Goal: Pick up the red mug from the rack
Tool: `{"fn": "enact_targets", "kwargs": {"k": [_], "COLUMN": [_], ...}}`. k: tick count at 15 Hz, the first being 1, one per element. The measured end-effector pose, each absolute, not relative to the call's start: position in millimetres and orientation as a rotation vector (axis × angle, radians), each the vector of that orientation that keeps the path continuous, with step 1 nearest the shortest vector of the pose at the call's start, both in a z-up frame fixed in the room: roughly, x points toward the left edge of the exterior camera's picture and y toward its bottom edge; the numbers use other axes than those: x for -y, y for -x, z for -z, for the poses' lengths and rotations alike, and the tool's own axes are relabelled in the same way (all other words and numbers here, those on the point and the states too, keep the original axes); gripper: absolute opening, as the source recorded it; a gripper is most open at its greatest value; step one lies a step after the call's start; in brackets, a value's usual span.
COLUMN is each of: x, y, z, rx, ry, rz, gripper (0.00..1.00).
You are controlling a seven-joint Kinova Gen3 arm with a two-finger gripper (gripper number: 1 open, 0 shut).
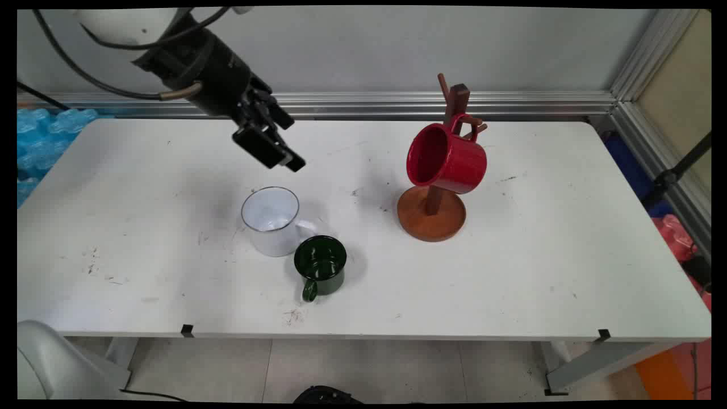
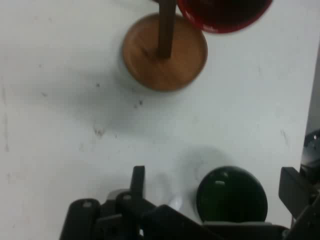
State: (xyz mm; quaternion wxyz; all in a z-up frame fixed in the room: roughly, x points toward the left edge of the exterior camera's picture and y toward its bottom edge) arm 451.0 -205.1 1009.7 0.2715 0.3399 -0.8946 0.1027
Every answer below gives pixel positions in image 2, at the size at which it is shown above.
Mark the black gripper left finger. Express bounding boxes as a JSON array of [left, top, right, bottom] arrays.
[[59, 165, 161, 240]]

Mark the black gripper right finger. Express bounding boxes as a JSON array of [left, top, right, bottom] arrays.
[[278, 166, 320, 240]]

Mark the red enamel mug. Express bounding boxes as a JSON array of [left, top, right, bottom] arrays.
[[176, 0, 273, 35]]

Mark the black rounded floor object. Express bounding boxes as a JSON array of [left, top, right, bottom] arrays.
[[301, 127, 320, 176]]

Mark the dark green enamel mug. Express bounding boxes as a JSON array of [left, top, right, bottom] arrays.
[[195, 165, 269, 224]]

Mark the wooden mug tree stand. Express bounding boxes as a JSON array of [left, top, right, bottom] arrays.
[[121, 0, 209, 92]]

